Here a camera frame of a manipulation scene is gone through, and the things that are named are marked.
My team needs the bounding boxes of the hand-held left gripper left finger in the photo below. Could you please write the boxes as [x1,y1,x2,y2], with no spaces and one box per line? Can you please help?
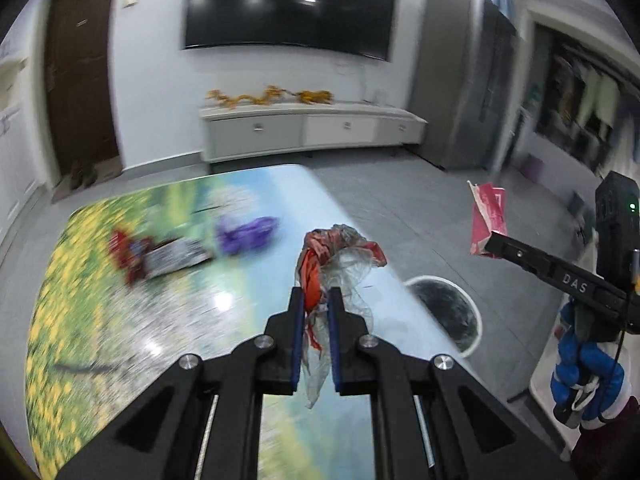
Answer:
[55,287,307,480]

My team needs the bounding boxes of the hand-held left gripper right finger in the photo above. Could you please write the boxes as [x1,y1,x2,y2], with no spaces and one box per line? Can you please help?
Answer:
[327,287,576,480]

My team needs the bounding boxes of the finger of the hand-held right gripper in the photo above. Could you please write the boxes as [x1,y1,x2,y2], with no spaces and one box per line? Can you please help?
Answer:
[485,230,553,275]

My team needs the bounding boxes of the pink snack packet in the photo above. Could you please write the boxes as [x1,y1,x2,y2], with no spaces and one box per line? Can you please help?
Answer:
[466,180,509,260]

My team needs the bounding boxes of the clear red plastic wrapper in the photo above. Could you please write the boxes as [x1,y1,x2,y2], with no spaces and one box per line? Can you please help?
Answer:
[297,225,389,409]

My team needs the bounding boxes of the white round trash bin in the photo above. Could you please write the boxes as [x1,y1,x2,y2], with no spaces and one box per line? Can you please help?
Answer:
[404,274,484,360]

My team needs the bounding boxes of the person's right forearm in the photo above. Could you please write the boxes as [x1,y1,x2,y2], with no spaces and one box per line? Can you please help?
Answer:
[570,395,640,480]

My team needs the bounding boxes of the person's right hand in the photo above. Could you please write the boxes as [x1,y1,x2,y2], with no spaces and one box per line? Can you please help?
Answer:
[550,302,628,429]

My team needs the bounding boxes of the purple plastic bag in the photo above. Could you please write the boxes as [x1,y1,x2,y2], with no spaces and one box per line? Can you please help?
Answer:
[216,216,280,257]

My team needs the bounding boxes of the red and silver snack wrapper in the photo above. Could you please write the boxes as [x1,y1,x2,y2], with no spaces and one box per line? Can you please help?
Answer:
[145,239,215,279]

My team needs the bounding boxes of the hanging white garment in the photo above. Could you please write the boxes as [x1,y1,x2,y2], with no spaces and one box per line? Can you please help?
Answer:
[574,66,622,137]

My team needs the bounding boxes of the tall grey cabinet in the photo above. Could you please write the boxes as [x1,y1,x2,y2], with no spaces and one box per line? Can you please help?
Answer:
[410,0,522,173]

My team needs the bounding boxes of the shiny red snack packet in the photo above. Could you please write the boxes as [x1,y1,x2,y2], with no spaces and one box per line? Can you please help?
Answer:
[110,230,153,287]

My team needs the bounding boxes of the white television cabinet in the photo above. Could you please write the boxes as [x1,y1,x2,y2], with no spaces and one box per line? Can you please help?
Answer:
[200,101,429,164]

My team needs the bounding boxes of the small golden ornament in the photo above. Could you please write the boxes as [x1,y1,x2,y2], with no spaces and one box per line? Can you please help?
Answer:
[297,89,335,106]

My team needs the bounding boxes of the long golden dragon ornament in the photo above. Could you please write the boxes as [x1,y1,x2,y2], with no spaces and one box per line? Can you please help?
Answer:
[207,87,292,110]

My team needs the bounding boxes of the blue curtain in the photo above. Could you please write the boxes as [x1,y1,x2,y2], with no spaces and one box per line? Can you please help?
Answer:
[481,0,519,27]

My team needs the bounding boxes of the pair of brown shoes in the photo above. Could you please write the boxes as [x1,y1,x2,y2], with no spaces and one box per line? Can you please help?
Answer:
[52,157,124,192]

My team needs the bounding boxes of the dark brown door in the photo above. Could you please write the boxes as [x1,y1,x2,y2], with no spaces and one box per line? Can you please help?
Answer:
[44,0,124,182]

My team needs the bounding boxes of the black wall television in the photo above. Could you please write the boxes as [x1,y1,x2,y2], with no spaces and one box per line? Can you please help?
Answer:
[184,0,404,64]

